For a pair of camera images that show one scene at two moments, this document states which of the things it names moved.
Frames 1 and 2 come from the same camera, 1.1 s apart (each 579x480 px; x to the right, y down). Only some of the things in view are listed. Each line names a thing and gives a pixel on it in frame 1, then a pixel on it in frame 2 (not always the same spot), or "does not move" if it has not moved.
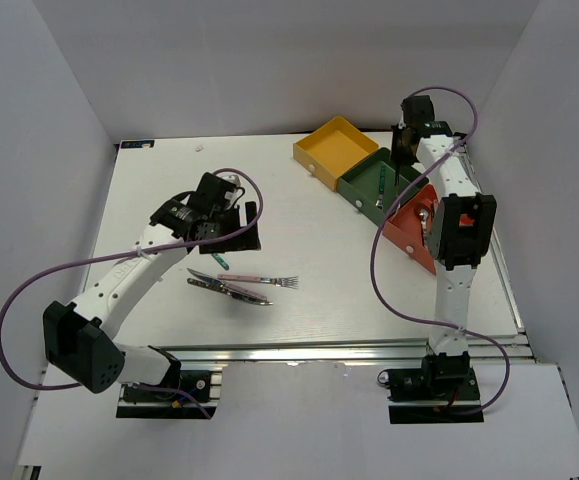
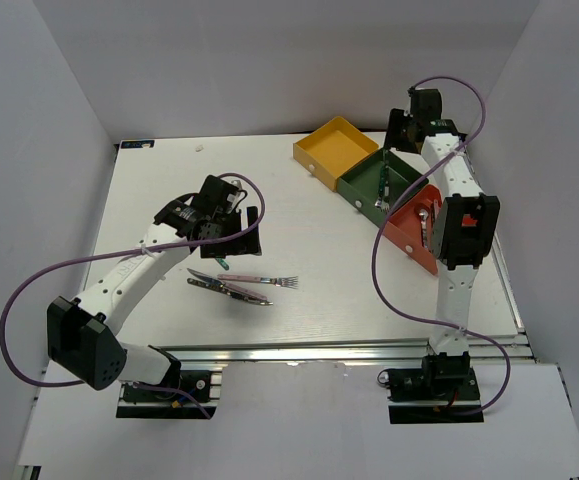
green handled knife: x=221 y=260 does not move
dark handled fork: x=397 y=176 -> x=386 y=199
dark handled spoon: x=424 y=217 does not move
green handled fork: x=379 y=202 does not move
